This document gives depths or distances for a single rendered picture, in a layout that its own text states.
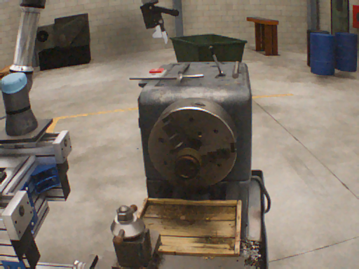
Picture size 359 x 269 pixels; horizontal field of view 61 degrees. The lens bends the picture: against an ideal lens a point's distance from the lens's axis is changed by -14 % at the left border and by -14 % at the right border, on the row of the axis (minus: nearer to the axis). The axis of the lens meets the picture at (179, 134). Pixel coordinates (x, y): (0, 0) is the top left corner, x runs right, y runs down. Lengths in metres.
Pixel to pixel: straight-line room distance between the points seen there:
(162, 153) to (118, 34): 10.00
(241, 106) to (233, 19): 10.36
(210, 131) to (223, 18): 10.42
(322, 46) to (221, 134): 6.37
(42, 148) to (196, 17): 10.21
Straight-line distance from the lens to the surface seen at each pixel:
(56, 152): 1.39
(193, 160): 1.11
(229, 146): 1.20
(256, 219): 1.80
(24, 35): 1.51
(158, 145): 1.26
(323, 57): 7.50
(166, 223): 1.21
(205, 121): 1.20
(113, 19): 11.15
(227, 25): 11.61
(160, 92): 1.38
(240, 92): 1.35
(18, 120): 1.41
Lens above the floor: 1.61
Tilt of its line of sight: 22 degrees down
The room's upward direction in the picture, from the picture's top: 4 degrees counter-clockwise
